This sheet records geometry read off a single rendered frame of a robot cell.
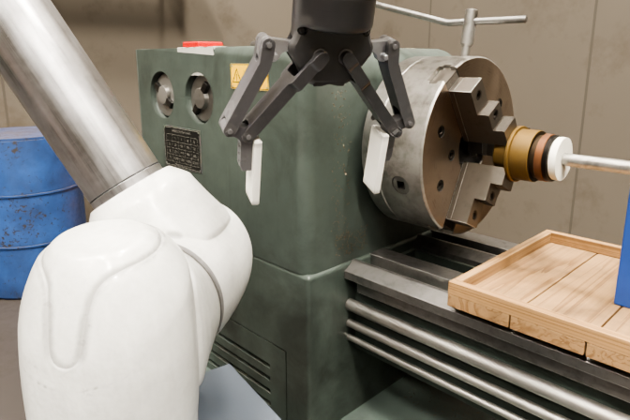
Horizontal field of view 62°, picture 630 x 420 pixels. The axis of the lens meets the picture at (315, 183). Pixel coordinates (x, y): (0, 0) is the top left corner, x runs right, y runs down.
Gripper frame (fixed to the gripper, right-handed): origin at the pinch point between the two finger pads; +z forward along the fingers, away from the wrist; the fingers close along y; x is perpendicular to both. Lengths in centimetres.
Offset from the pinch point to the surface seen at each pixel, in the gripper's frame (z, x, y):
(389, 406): 63, 16, 28
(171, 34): 63, 350, 20
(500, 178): 10.1, 14.8, 38.5
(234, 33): 64, 362, 69
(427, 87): -2.3, 24.3, 27.6
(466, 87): -3.3, 21.0, 32.6
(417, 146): 5.5, 19.0, 24.5
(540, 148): 3.5, 11.4, 41.5
